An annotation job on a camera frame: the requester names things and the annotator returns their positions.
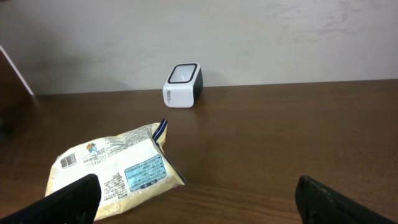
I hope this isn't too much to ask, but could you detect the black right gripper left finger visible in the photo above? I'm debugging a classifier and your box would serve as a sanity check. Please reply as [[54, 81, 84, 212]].
[[1, 174, 101, 224]]

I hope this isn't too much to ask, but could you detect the brown side panel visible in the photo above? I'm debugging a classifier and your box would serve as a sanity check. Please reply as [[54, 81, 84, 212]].
[[0, 47, 34, 111]]

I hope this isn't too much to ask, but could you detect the white barcode scanner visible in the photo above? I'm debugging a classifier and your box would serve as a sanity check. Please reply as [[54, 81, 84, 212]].
[[162, 63, 203, 108]]

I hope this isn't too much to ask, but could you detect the yellow white snack bag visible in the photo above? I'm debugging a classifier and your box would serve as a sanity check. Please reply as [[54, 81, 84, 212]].
[[45, 119, 186, 220]]

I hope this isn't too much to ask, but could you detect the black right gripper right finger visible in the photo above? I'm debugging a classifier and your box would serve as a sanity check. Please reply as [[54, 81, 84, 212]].
[[295, 175, 397, 224]]

